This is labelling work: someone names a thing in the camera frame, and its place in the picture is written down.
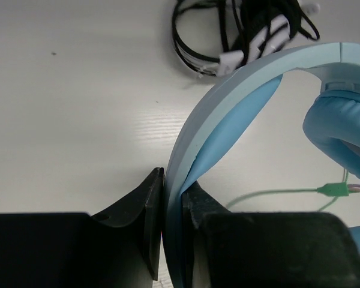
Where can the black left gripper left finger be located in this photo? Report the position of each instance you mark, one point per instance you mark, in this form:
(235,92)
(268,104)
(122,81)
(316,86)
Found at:
(116,247)

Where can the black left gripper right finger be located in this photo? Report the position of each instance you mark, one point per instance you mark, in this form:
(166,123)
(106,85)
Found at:
(264,249)

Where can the light blue headphones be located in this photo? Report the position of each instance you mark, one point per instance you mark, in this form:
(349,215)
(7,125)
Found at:
(332,124)

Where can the black and white headphones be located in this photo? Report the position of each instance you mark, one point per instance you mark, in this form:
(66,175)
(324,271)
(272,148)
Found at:
(248,31)

